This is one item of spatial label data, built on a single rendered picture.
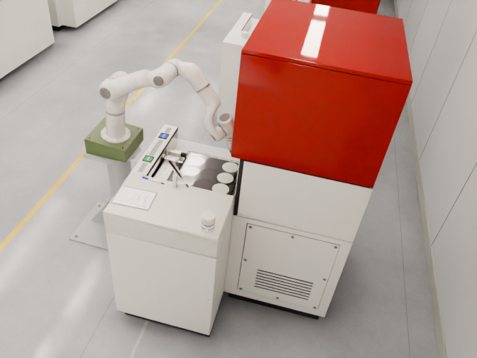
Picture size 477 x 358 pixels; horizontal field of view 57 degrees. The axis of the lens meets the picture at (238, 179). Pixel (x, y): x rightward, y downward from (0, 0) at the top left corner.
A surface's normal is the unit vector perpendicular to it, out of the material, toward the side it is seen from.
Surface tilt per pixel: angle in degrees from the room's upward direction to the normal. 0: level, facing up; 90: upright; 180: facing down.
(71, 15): 90
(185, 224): 0
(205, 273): 90
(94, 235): 0
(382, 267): 0
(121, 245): 90
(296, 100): 90
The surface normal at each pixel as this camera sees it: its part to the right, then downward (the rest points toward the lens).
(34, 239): 0.09, -0.77
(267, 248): -0.23, 0.60
